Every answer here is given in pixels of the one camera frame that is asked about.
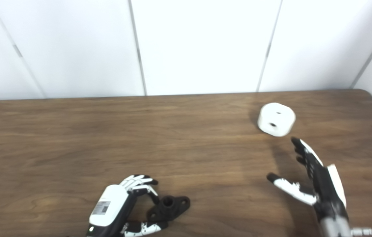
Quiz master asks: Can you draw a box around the round white plastic piece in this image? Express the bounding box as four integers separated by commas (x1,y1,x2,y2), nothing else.
257,102,296,137

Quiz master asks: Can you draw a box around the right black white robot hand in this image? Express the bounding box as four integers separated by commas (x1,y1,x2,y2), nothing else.
266,137,350,222

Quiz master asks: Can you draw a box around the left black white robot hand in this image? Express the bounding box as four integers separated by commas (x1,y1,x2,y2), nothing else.
86,174,169,237

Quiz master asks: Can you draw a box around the black flanged holder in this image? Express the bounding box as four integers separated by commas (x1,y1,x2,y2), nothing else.
146,195,191,223

